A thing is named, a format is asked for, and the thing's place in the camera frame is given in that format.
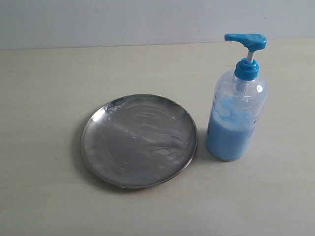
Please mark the blue soap pump bottle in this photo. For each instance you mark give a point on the blue soap pump bottle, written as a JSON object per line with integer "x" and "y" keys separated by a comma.
{"x": 239, "y": 97}

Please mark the round stainless steel plate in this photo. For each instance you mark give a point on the round stainless steel plate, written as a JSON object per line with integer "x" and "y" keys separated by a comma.
{"x": 138, "y": 141}

